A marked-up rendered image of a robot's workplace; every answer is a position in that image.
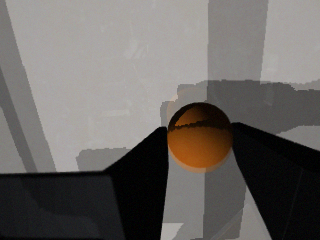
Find low clear corner walls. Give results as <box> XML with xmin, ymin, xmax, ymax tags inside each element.
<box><xmin>0</xmin><ymin>67</ymin><xmax>38</xmax><ymax>174</ymax></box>

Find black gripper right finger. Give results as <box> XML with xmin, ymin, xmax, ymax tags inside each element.
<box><xmin>231</xmin><ymin>122</ymin><xmax>320</xmax><ymax>240</ymax></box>

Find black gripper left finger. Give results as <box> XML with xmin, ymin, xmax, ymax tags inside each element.
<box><xmin>0</xmin><ymin>126</ymin><xmax>169</xmax><ymax>240</ymax></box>

